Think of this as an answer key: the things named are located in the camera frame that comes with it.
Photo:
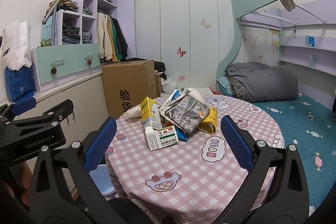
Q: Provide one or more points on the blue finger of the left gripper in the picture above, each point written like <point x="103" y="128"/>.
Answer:
<point x="24" y="105"/>

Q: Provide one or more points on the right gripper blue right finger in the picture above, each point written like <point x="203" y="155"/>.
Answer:
<point x="239" y="141"/>

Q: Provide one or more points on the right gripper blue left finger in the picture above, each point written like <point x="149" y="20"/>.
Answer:
<point x="97" y="142"/>

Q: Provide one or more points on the yellow paper bag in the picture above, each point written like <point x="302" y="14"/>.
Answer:
<point x="209" y="124"/>

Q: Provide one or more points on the white green medicine box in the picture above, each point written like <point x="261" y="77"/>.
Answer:
<point x="162" y="138"/>

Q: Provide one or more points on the blue snack wrapper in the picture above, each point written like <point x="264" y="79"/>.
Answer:
<point x="182" y="136"/>

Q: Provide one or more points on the yellow drink carton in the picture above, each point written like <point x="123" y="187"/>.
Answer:
<point x="150" y="114"/>

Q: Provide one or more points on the newspaper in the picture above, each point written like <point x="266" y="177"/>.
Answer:
<point x="186" y="111"/>

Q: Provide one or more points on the light blue trash bin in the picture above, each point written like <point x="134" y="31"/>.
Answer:
<point x="101" y="178"/>

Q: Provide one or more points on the blue package bag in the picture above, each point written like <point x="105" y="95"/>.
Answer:
<point x="19" y="84"/>

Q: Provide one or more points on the beige low cabinet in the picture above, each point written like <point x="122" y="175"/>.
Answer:
<point x="80" y="106"/>

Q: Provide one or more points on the teal drawer unit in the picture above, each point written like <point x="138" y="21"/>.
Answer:
<point x="55" y="65"/>

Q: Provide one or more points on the pink checkered tablecloth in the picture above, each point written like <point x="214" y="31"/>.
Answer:
<point x="192" y="181"/>

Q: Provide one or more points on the white shopping bag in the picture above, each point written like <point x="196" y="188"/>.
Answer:
<point x="16" y="45"/>

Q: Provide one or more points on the grey folded quilt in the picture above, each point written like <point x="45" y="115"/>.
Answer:
<point x="256" y="82"/>

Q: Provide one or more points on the teal bed sheet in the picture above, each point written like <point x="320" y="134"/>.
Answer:
<point x="311" y="127"/>

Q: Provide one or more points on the large cardboard box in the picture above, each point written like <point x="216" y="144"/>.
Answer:
<point x="127" y="84"/>

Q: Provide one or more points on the purple shelf cabinet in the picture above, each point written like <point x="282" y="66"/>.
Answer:
<point x="74" y="22"/>

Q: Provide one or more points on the hanging clothes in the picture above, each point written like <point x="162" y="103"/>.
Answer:
<point x="112" y="45"/>

